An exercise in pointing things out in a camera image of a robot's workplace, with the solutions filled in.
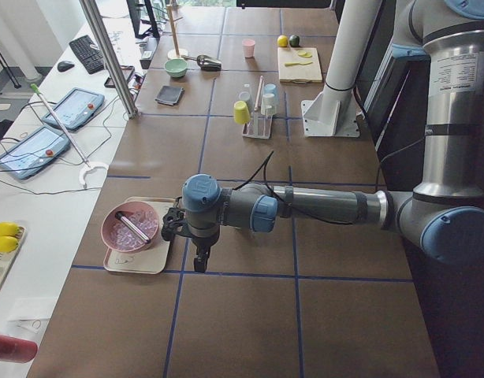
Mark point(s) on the yellow plastic knife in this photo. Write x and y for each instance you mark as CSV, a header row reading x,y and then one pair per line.
x,y
297,63

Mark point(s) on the lemon slices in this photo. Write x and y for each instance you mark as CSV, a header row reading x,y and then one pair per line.
x,y
304,53

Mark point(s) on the white reacher grabber stick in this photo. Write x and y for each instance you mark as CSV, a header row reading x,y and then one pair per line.
x,y
87,166

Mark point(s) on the aluminium frame post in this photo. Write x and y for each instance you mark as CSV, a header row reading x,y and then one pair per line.
x,y
94,19

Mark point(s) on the light blue plastic cup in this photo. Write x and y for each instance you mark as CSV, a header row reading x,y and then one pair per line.
x,y
271,88

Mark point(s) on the white wire cup rack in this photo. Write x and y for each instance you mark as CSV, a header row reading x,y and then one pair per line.
x,y
259,127

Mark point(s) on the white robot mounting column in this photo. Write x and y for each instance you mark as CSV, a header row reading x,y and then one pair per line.
x,y
333,112

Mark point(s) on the yellow lemon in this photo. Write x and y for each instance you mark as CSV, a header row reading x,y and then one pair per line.
x,y
282,41

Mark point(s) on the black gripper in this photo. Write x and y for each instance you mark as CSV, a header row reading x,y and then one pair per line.
x,y
202,245

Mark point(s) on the wooden mug tree stand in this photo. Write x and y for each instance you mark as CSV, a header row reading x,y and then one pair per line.
x,y
177,51

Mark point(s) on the black computer mouse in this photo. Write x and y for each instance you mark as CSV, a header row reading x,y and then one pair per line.
x,y
63,66

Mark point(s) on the mint green bowl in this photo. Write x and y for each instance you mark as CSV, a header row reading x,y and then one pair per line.
x,y
176,68

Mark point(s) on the pink plastic cup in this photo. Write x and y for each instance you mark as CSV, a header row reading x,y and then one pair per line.
x,y
248,48

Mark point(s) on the red cylinder bottle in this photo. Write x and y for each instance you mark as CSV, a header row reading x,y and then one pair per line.
x,y
17,350

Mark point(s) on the grey folded cloth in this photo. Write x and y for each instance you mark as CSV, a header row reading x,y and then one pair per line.
x,y
169,95

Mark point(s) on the wooden cutting board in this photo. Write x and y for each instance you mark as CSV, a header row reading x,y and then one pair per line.
x,y
298,74

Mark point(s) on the pink bowl with ice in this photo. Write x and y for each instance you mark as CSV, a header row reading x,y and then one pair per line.
x,y
118,237

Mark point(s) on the mint green plastic cup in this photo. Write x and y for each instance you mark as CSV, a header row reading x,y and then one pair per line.
x,y
268,105

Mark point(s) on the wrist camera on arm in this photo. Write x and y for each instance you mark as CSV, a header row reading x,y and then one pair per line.
x,y
174,222

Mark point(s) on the black keyboard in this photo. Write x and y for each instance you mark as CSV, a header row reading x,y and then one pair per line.
x,y
88,55

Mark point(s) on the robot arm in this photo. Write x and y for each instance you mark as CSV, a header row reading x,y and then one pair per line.
x,y
440,215

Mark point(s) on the green avocado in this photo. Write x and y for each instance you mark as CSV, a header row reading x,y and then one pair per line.
x,y
294,40

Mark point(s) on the near teach pendant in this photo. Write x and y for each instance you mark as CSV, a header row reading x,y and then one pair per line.
x,y
34,152

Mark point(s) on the metal scoop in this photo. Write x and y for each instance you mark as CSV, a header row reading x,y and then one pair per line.
x,y
205,62

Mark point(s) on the white plastic cup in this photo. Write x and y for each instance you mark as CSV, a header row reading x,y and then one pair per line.
x,y
246,97

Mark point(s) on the beige plastic tray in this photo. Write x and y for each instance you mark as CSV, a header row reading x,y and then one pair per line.
x,y
149,261

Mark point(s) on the far teach pendant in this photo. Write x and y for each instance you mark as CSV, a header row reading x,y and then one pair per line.
x,y
77,107

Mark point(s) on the yellow plastic cup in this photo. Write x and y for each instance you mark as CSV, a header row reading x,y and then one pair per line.
x,y
241,114

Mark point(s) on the teach pendant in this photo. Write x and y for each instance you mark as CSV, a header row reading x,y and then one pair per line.
x,y
34,152
77,107

